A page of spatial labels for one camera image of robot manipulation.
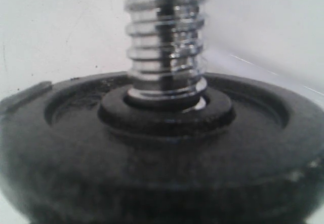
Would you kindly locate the chrome threaded dumbbell bar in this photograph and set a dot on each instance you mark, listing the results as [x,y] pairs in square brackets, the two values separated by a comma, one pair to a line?
[166,47]

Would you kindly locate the black plate bar end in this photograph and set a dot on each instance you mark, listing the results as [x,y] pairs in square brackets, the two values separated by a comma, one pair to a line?
[78,152]

